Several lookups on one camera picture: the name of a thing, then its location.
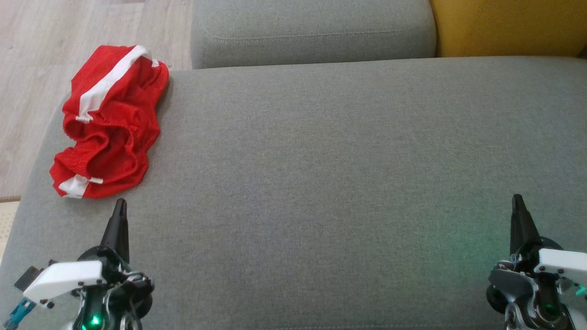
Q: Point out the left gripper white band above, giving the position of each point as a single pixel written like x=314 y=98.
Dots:
x=64 y=277

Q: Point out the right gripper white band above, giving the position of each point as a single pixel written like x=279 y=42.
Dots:
x=564 y=266

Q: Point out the red shorts white side stripe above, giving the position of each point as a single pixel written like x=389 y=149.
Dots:
x=128 y=78

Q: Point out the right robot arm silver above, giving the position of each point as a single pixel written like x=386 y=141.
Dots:
x=513 y=321

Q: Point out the cream perforated laundry basket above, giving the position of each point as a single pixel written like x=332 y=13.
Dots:
x=7 y=220

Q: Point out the large grey sofa chaise cushion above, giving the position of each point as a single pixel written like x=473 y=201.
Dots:
x=321 y=183

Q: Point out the large yellow sofa backrest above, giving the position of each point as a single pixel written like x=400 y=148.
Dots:
x=504 y=23

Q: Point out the grey sofa seat cushion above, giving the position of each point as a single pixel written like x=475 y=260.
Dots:
x=312 y=27

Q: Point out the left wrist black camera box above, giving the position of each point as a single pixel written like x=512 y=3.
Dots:
x=28 y=278

